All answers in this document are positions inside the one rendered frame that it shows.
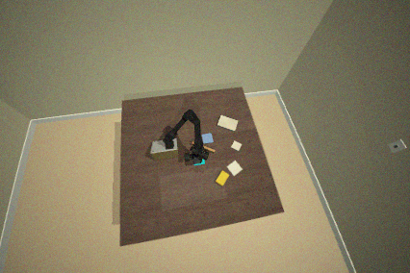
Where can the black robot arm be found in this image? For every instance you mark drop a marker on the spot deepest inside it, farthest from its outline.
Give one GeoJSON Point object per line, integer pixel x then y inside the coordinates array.
{"type": "Point", "coordinates": [197, 148]}

